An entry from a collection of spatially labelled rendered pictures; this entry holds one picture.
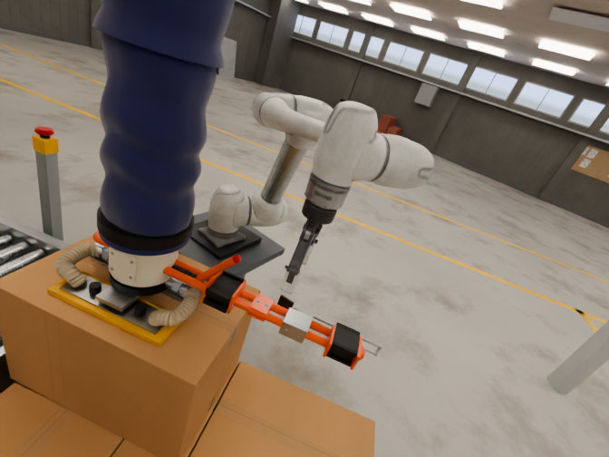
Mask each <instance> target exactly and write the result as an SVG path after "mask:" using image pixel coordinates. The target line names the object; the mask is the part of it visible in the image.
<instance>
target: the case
mask: <svg viewBox="0 0 609 457"><path fill-rule="evenodd" d="M92 236H93V235H92ZM92 236H90V237H88V238H85V239H83V240H81V241H79V242H77V243H75V244H72V245H71V246H69V247H67V248H64V249H62V250H59V251H57V252H55V253H53V254H52V255H50V256H48V257H45V258H42V259H40V260H38V261H36V262H34V263H32V264H30V265H28V266H26V267H23V268H21V269H18V270H16V271H15V272H13V273H11V274H9V275H7V276H4V277H1V278H0V332H1V336H2V340H3V345H4V349H5V356H6V361H7V365H8V369H9V374H10V378H11V379H13V380H15V381H16V382H18V383H20V384H23V385H24V386H26V387H28V388H30V389H32V390H34V391H36V392H37V393H39V394H41V395H43V396H45V397H47V398H49V399H51V400H52V401H54V402H56V403H58V404H60V405H62V406H64V407H66V408H67V409H69V410H71V411H73V412H75V413H77V414H79V415H80V416H82V417H84V418H86V419H88V420H90V421H92V422H94V423H96V424H98V425H100V426H101V427H103V428H105V429H107V430H109V431H110V432H112V433H115V434H117V435H119V436H120V437H122V438H123V439H125V440H127V441H129V442H132V443H134V444H136V445H138V446H139V447H140V448H142V449H144V450H146V451H148V452H151V453H152V454H154V455H156V456H158V457H182V456H183V454H184V453H185V451H186V450H187V448H188V447H189V444H190V443H191V441H192V439H193V438H194V436H195V434H196V432H197V431H198V428H199V427H200V425H201V424H202V422H203V421H204V419H205V417H206V416H207V414H208V411H209V410H210V408H211V406H212V405H213V403H214V402H215V400H216V399H217V397H218V395H219V393H220V391H221V389H222V388H223V386H224V384H225V383H226V381H227V379H228V378H229V376H230V374H231V373H232V371H233V369H234V368H235V366H236V364H237V361H238V358H239V356H240V353H241V349H242V346H243V344H244V341H245V338H246V335H247V330H248V328H249V325H250V322H251V319H252V316H249V315H248V314H247V313H248V312H247V311H245V310H243V309H241V308H239V307H236V306H235V307H234V308H233V310H232V311H231V312H230V314H228V313H227V312H226V313H223V312H221V311H219V310H216V309H215V308H213V307H211V306H208V305H206V304H203V302H202V301H201V302H199V303H198V306H197V307H196V309H195V310H194V312H192V314H191V315H190V316H189V317H188V318H187V319H186V320H184V322H183V323H181V324H180V325H179V327H178V328H177V329H176V330H175V331H174V332H173V333H172V334H171V335H170V336H169V337H168V339H167V340H166V341H165V342H164V343H163V344H162V345H161V346H160V347H157V346H155V345H153V344H151V343H149V342H147V341H145V340H143V339H141V338H138V337H137V336H135V335H132V334H130V333H128V332H126V331H124V330H122V329H120V328H118V327H117V326H114V325H112V324H109V323H107V322H105V321H103V320H101V319H100V318H98V317H96V316H93V315H91V314H89V313H87V312H85V311H83V310H81V309H80V308H77V307H75V306H72V305H70V304H68V303H66V302H64V301H62V300H61V299H59V298H57V297H54V296H52V295H50V294H48V293H47V289H48V287H51V286H53V285H54V284H56V283H58V282H60V281H62V280H63V277H62V276H59V274H58V273H57V272H56V271H55V265H54V264H55V263H56V262H57V258H59V257H60V256H61V255H62V254H63V253H64V252H66V251H67V250H70V249H71V248H74V247H77V246H78V245H81V244H86V243H90V244H91V243H92V241H93V237H92ZM75 266H76V267H77V268H79V270H82V271H84V272H87V273H89V274H91V275H93V276H95V277H97V278H99V279H101V280H104V281H106V282H108V283H111V282H110V279H109V274H110V271H109V268H108V267H105V266H103V265H101V264H99V263H97V262H95V261H92V260H90V257H87V258H84V259H82V260H81V261H79V262H77V263H76V264H75ZM140 298H142V299H144V300H146V301H148V302H151V303H152V304H154V305H156V306H159V307H161V308H163V309H168V310H174V309H176V307H178V306H179V304H181V302H180V301H178V300H177V299H175V298H172V297H169V296H167V295H165V294H163V293H161V292H160V293H158V294H155V295H151V296H145V297H140Z"/></svg>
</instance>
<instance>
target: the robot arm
mask: <svg viewBox="0 0 609 457"><path fill-rule="evenodd" d="M252 113H253V115H254V117H255V119H256V120H257V121H258V122H259V123H260V124H261V125H263V126H264V127H267V128H269V129H272V130H277V131H282V132H284V133H285V140H284V143H283V145H282V147H281V149H280V151H279V153H278V155H277V158H276V160H275V163H274V166H273V168H272V169H271V171H270V174H269V176H268V178H267V180H266V184H265V186H264V188H261V189H259V190H258V191H257V192H256V193H254V194H253V195H252V196H247V195H244V192H243V190H242V189H240V188H239V187H237V186H235V185H231V184H225V185H221V186H220V187H218V188H217V189H216V191H215V192H214V194H213V196H212V199H211V201H210V205H209V210H208V219H207V224H208V226H207V227H205V228H199V229H198V232H199V233H201V234H203V235H204V236H205V237H206V238H208V239H209V240H210V241H211V242H212V243H214V245H215V246H216V247H217V248H222V247H223V246H225V245H228V244H231V243H234V242H237V241H239V240H245V239H246V236H245V235H243V234H241V233H240V232H238V228H239V227H243V226H255V227H272V226H276V225H279V224H281V223H283V222H284V221H285V220H286V218H287V215H288V207H287V204H286V202H285V201H284V198H283V195H284V193H285V190H286V188H287V186H288V185H289V183H290V181H291V179H292V178H293V176H294V174H295V172H296V170H297V168H298V166H299V164H300V163H301V161H302V159H303V157H304V155H305V153H306V152H307V150H309V149H311V148H313V147H314V146H315V144H316V143H317V145H316V148H315V151H314V164H313V169H312V172H311V173H310V178H309V181H308V183H307V186H306V190H305V193H304V194H305V196H306V199H305V201H304V205H303V208H302V213H303V215H304V216H305V217H306V218H307V221H306V223H305V224H304V226H303V231H302V233H301V235H300V238H299V241H298V244H297V246H296V249H295V252H294V254H293V256H292V258H291V261H290V263H289V266H287V265H285V268H286V273H285V277H284V280H283V283H282V286H281V287H280V290H282V291H285V292H286V293H288V294H290V295H292V293H293V291H294V288H295V284H296V282H297V279H298V278H299V275H300V272H301V270H300V268H301V266H302V265H307V262H308V260H309V257H310V255H311V253H312V250H313V248H314V243H315V244H317V242H318V240H317V239H316V238H317V237H318V235H319V233H320V231H321V229H322V227H323V225H328V224H331V223H332V222H333V221H334V217H335V214H336V212H337V210H338V209H340V208H341V207H342V206H343V204H344V201H345V199H346V197H347V194H348V192H349V190H350V188H351V186H352V184H353V182H354V181H369V182H372V183H374V184H377V185H380V186H384V187H388V188H394V189H402V190H407V189H414V188H417V187H419V186H421V185H423V184H425V183H426V182H427V180H428V179H429V178H430V176H431V174H432V172H433V170H434V159H433V157H432V155H431V153H430V152H429V151H428V150H427V149H426V148H425V147H423V146H422V145H420V144H419V143H417V142H414V141H410V140H409V139H407V138H404V137H402V136H398V135H394V134H383V133H382V134H379V133H377V131H378V119H377V113H376V111H375V110H374V109H373V108H371V107H369V106H366V105H364V104H362V103H359V102H351V101H345V102H339V103H338V104H336V106H335V107H334V108H332V107H331V106H329V105H328V104H326V103H325V102H322V101H319V100H316V99H313V98H310V97H306V96H302V95H293V94H288V93H270V92H262V93H260V94H258V96H257V97H256V98H255V99H254V100H253V106H252ZM322 224H323V225H322Z"/></svg>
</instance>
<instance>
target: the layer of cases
mask: <svg viewBox="0 0 609 457"><path fill-rule="evenodd" d="M17 383H18V382H17ZM17 383H13V384H12V385H11V386H9V387H8V388H7V389H5V390H4V391H3V392H2V393H0V457H158V456H156V455H154V454H152V453H151V452H148V451H146V450H144V449H142V448H140V447H139V446H138V445H136V444H134V443H132V442H129V441H127V440H125V439H123V438H122V437H120V436H119V435H117V434H115V433H112V432H110V431H109V430H107V429H105V428H103V427H101V426H100V425H98V424H96V423H94V422H92V421H90V420H88V419H86V418H84V417H82V416H80V415H79V414H77V413H75V412H73V411H71V410H69V409H67V408H66V407H64V406H62V405H60V404H58V403H56V402H54V401H52V400H51V399H49V398H47V397H45V396H43V395H41V394H39V393H37V392H36V391H34V390H32V389H30V388H28V387H26V386H24V385H23V384H20V383H18V384H17ZM374 443H375V421H373V420H371V419H369V418H367V417H365V416H362V415H360V414H358V413H355V412H353V411H351V410H349V409H347V408H344V407H342V406H341V405H339V404H335V403H333V402H331V401H329V400H326V399H324V398H323V397H321V396H319V395H316V394H313V393H311V392H309V391H306V390H305V389H303V388H301V387H298V386H296V385H294V384H291V383H288V382H287V381H285V380H283V379H281V378H278V377H276V376H274V375H272V374H269V373H267V372H265V371H263V370H260V369H258V368H256V367H254V366H252V365H249V364H247V363H245V362H242V361H241V362H240V364H239V360H238V361H237V364H236V366H235V368H234V369H233V371H232V373H231V374H230V376H229V378H228V379H227V381H226V383H225V384H224V386H223V388H222V389H221V391H220V393H219V395H218V396H217V399H216V400H215V402H214V403H213V405H212V406H211V408H210V410H209V411H208V414H207V416H206V417H205V419H204V421H203V422H202V424H201V425H200V427H199V428H198V431H197V432H196V434H195V436H194V438H193V439H192V441H191V443H190V444H189V446H188V448H187V450H186V451H185V453H184V454H183V456H182V457H374Z"/></svg>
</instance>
